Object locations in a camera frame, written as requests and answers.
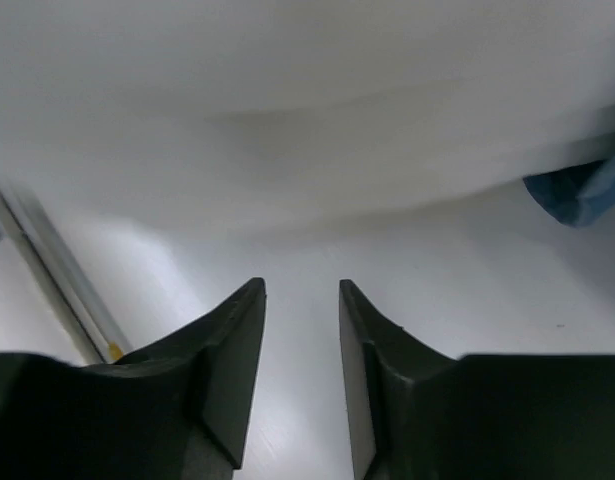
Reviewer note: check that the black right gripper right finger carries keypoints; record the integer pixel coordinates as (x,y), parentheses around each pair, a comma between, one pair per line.
(414,413)

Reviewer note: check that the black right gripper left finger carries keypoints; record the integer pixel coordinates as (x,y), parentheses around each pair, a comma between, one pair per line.
(178,408)

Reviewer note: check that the blue pillowcase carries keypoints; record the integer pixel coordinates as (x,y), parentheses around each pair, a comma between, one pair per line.
(575,196)

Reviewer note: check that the aluminium front rail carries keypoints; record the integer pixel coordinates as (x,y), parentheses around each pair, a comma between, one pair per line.
(47,303)

